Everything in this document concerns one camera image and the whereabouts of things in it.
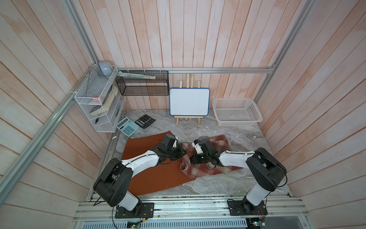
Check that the grey computer mouse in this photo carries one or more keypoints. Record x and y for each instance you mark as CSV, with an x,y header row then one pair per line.
x,y
106,68

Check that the book on shelf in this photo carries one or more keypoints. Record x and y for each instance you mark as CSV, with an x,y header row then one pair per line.
x,y
98,109

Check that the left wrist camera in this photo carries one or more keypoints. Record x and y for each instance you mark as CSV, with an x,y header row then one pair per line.
x,y
175,143

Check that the pale green ruler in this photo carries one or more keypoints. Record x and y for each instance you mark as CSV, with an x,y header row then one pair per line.
x,y
135,76

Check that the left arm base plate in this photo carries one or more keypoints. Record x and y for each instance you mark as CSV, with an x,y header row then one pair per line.
x,y
142,210

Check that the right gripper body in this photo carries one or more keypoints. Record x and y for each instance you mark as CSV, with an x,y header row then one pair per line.
x,y
200,158

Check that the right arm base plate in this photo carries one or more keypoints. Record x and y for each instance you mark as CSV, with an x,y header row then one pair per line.
x,y
245,208

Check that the white plastic basket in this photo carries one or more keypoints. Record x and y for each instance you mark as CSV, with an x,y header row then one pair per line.
x,y
236,112

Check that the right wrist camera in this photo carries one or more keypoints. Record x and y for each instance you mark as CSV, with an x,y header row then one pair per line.
x,y
197,147

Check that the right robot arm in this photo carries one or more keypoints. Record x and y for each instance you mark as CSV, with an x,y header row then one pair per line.
x,y
267,171

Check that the red plaid skirt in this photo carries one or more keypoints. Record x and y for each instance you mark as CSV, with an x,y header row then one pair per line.
x,y
220,142

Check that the pink eraser on shelf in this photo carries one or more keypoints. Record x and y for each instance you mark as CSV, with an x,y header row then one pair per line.
x,y
95,99

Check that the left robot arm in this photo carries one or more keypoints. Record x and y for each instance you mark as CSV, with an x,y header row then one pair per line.
x,y
113,182

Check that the white board blue frame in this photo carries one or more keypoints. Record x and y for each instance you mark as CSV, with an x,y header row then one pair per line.
x,y
189,101

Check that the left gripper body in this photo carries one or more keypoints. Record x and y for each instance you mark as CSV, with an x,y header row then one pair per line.
x,y
175,154

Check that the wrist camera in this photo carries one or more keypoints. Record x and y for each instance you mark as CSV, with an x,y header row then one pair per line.
x,y
175,143
197,147

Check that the black mesh wall basket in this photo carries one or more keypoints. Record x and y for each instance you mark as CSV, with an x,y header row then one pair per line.
x,y
143,87

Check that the rust orange skirt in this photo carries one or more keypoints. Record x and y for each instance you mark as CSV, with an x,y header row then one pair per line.
x,y
154,179

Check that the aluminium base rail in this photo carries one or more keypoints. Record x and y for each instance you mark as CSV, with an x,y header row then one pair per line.
x,y
194,207

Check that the white wire shelf rack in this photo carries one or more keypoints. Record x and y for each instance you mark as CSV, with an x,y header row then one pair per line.
x,y
100,99

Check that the black calculator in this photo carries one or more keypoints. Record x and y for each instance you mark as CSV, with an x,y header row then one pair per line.
x,y
145,121

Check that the teal calculator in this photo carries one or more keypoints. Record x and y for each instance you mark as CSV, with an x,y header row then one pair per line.
x,y
127,126

